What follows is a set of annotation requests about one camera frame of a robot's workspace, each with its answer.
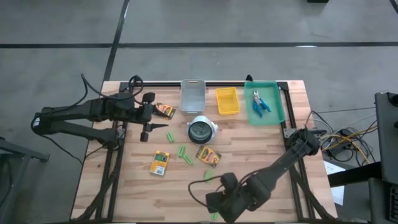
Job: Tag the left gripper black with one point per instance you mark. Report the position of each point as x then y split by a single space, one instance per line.
147 115

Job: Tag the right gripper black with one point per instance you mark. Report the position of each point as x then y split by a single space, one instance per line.
224 202

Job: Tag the yellow Crayola crayon box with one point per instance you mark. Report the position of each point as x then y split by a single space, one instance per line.
166 110
208 155
159 163

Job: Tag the green eraser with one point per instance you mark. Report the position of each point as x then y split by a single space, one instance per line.
187 159
208 175
214 216
181 151
170 137

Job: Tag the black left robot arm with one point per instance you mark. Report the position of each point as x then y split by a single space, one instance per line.
77 110

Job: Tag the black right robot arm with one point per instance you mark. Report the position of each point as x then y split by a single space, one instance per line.
286 158

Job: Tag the white plastic bin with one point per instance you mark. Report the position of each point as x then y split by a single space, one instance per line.
192 98

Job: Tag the yellow plastic basket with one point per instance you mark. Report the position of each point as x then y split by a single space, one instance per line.
227 101

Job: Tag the white paper sheet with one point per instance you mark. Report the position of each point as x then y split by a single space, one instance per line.
332 169

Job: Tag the green plastic tray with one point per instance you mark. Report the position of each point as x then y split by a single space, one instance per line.
273 93

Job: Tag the black power strip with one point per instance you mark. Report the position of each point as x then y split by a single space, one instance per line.
339 151

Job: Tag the grey metal table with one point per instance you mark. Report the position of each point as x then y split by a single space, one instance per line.
18 149

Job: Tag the black equipment cart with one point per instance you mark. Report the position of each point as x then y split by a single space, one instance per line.
387 140

